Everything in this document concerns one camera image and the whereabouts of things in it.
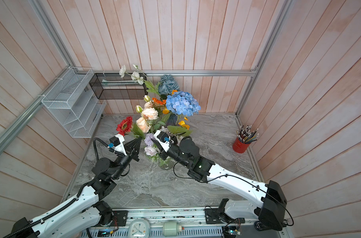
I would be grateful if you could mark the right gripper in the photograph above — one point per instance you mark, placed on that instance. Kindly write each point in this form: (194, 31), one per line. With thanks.
(157, 144)

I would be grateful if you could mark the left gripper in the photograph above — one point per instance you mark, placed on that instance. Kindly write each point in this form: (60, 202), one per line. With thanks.
(132, 146)

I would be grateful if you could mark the clear grey glass vase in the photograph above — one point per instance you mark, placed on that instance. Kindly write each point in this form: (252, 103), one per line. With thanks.
(166, 164)

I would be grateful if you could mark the red gerbera stem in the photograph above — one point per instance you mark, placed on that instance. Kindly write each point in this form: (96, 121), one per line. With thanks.
(127, 126)

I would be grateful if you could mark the peach peony stem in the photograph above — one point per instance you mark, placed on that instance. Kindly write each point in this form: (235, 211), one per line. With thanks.
(148, 112)
(143, 125)

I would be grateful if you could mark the blue purple glass vase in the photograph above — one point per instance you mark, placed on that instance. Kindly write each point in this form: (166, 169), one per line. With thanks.
(172, 121)

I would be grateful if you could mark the orange gerbera stem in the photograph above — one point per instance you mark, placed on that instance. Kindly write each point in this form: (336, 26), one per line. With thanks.
(159, 106)

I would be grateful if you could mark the blue hydrangea stem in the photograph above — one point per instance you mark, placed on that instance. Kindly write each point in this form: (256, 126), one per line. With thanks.
(195, 108)

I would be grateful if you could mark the blue rose bunch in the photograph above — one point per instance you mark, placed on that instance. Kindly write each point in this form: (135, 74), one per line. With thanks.
(167, 85)

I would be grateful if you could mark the white flower stem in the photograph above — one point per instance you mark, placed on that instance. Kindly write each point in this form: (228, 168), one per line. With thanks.
(138, 76)

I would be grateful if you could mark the white lilac flower bunch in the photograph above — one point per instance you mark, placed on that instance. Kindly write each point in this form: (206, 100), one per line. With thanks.
(151, 151)

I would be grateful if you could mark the orange poppy flower bunch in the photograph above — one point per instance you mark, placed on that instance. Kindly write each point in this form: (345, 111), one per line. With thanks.
(179, 104)

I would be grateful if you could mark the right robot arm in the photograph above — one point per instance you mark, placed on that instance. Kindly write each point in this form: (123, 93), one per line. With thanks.
(268, 198)

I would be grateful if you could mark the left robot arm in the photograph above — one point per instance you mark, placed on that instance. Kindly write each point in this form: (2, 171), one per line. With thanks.
(87, 208)

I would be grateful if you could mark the black mesh basket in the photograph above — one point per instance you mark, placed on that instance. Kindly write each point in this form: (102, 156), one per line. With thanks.
(110, 86)

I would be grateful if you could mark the red pencil cup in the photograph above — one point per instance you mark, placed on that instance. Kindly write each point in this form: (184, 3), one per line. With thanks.
(239, 146)

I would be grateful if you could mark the white analog clock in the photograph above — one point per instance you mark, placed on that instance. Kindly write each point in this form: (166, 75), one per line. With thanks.
(139, 228)

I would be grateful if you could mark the pale green cylinder device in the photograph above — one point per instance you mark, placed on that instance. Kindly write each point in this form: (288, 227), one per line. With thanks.
(172, 229)

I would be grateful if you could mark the green circuit board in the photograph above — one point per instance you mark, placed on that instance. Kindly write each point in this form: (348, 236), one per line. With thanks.
(230, 232)

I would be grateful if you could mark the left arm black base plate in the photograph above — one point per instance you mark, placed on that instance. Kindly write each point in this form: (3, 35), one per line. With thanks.
(118, 218)

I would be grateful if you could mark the white wire mesh shelf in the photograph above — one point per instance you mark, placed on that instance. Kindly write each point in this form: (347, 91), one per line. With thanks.
(74, 104)

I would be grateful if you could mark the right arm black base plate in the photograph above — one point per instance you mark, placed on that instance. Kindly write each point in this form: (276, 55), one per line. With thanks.
(214, 216)

